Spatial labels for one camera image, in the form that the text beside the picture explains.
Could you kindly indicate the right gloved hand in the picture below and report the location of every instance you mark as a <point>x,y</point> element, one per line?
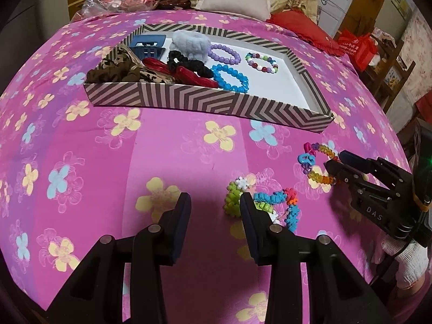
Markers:
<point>412,259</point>

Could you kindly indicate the leopard print hair bow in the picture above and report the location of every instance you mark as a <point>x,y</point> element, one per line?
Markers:
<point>126,67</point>

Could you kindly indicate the red shopping bag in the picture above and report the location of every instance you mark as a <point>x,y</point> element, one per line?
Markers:
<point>360,50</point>

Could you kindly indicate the red satin scrunchie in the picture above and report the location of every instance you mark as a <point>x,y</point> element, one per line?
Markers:
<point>182,75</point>

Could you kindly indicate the striped shallow tray box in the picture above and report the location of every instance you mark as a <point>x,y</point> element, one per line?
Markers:
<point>293,100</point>

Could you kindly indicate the grey fluffy scrunchie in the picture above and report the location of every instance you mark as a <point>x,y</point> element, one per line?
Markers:
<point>192,45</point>

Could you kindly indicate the blue hair claw clip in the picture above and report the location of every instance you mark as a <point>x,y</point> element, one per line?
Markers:
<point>148,46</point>

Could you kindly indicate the clear plastic bag of items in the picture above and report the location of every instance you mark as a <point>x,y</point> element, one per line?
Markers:
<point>94,8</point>

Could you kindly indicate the wooden shelf rack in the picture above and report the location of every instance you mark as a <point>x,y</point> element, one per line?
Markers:
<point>385,80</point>

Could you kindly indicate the black scrunchie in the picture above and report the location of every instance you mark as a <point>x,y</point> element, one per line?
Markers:
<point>176,59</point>

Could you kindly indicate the red heart cushion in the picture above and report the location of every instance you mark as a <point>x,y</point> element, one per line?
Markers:
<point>306,30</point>

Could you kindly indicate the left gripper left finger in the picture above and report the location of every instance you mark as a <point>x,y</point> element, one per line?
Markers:
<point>159,244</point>

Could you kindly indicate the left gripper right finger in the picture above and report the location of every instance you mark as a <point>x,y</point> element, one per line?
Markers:
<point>274,245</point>

